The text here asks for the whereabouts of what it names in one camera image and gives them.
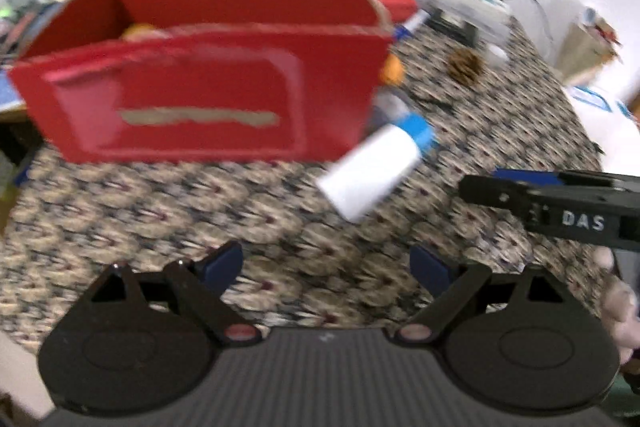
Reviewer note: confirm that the blue patterned paper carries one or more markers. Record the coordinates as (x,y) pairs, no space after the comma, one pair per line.
(6,91)

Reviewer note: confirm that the brown gourd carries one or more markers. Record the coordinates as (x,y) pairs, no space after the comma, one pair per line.
(137,31)

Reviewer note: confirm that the orange tape measure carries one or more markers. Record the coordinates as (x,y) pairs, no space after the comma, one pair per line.
(392,71)

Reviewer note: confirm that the neon green clip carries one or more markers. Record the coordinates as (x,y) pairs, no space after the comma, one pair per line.
(4,13)

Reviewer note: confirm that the blue correction tape dispenser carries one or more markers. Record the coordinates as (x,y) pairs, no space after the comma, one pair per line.
(392,104)

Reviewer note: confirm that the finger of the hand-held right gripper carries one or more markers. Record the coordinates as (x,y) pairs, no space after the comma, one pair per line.
(530,178)
(492,194)

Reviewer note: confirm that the blue and white marker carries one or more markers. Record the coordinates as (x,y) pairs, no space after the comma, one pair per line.
(412,26)

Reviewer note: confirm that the red cardboard box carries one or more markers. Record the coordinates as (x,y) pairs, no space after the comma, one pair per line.
(200,72)

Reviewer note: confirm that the blue white packet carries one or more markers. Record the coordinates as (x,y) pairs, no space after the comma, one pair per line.
(595,99)

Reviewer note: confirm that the white bottle with blue cap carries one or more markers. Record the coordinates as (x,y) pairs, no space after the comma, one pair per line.
(370,172)

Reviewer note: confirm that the small clear tape roll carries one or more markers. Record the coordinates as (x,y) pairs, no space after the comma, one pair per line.
(497,54)

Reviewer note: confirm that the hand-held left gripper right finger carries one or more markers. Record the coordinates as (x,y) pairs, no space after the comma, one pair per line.
(430,269)

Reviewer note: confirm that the patterned tablecloth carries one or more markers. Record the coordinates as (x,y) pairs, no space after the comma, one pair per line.
(150,207)

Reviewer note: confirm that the brown pine cone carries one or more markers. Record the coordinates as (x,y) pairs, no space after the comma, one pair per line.
(465,66)

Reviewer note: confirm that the black pen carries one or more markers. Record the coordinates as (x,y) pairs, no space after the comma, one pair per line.
(437,101)

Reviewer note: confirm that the person's right hand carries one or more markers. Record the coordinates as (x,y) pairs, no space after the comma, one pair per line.
(625,312)

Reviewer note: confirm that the beige paper bag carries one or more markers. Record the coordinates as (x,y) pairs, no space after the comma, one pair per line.
(580,52)

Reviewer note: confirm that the white power strip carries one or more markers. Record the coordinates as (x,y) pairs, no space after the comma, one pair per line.
(495,9)

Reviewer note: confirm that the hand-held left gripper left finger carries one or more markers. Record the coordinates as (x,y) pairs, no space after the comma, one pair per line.
(225,264)

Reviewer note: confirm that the black digital scale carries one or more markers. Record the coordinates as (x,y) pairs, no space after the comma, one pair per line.
(457,29)

